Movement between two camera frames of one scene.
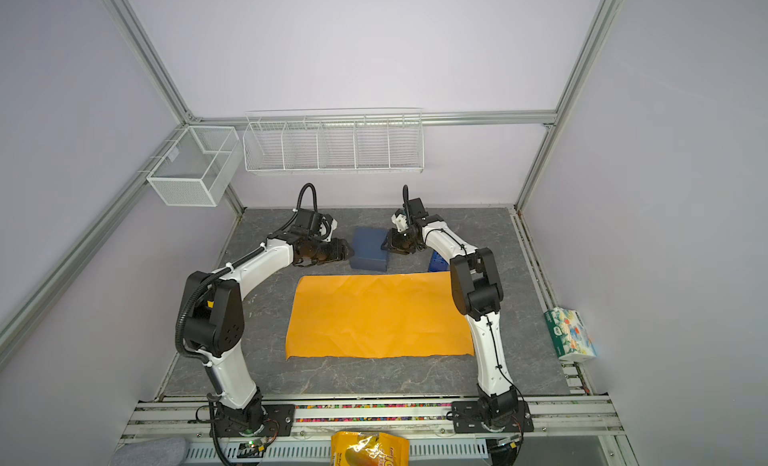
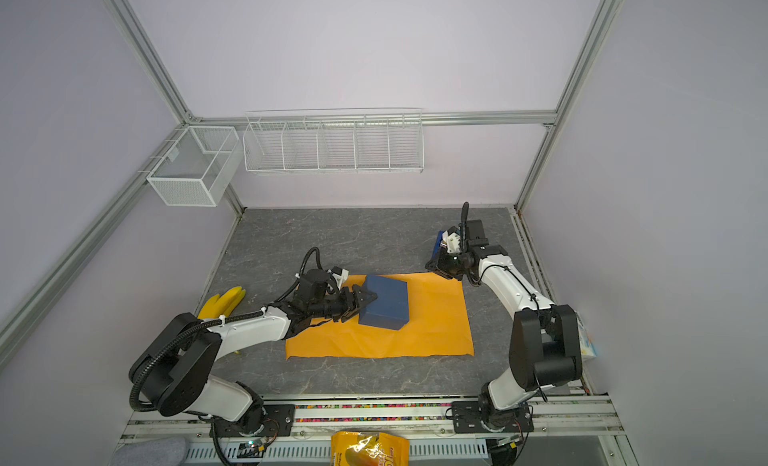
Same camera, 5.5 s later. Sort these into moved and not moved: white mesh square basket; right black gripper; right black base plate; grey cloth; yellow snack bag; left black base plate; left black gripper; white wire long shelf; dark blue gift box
Moved: left black gripper; dark blue gift box; right black gripper
Not moved: left black base plate; white wire long shelf; grey cloth; yellow snack bag; right black base plate; white mesh square basket
